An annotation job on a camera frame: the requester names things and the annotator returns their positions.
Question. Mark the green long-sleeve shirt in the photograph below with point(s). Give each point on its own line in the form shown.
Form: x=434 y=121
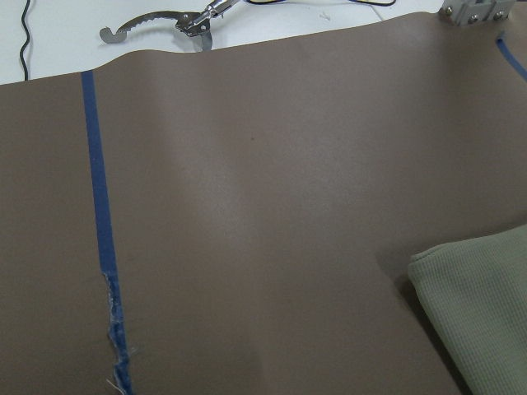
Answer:
x=474 y=293

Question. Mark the aluminium frame post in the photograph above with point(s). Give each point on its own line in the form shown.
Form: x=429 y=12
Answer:
x=470 y=12

